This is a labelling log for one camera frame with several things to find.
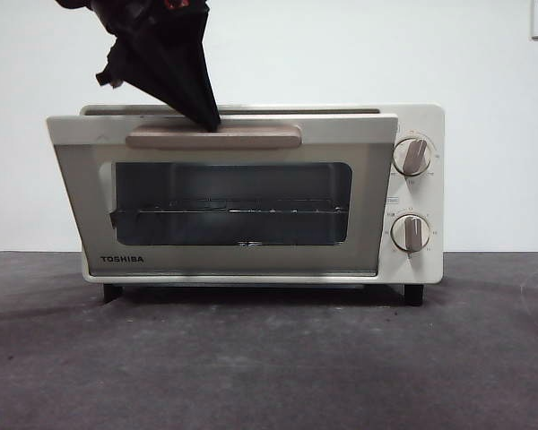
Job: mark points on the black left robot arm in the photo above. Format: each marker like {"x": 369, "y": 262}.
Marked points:
{"x": 116, "y": 13}

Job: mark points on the cream white toaster oven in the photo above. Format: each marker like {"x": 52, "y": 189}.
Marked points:
{"x": 423, "y": 201}

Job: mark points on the round beige oven knob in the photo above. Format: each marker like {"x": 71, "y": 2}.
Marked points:
{"x": 410, "y": 233}
{"x": 412, "y": 156}

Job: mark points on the black oven foot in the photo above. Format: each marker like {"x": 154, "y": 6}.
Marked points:
{"x": 112, "y": 293}
{"x": 413, "y": 295}

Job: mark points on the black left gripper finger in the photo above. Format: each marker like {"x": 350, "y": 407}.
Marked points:
{"x": 166, "y": 67}
{"x": 210, "y": 89}

